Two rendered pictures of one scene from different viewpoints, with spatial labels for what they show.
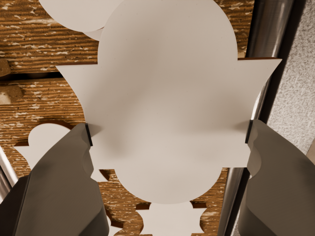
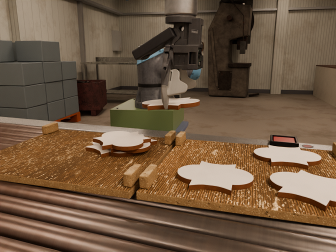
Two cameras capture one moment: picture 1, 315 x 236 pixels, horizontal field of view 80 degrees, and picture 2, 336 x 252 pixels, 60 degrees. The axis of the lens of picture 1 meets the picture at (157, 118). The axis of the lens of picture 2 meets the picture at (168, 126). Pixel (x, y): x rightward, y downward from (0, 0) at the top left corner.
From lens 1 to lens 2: 74 cm
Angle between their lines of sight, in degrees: 87
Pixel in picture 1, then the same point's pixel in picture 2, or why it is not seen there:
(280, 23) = not seen: hidden behind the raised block
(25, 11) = (121, 165)
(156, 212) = (274, 156)
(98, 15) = (139, 140)
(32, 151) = (197, 179)
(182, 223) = (287, 151)
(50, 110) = (171, 173)
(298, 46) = not seen: hidden behind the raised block
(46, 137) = (187, 172)
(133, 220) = (294, 170)
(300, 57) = not seen: hidden behind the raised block
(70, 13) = (134, 143)
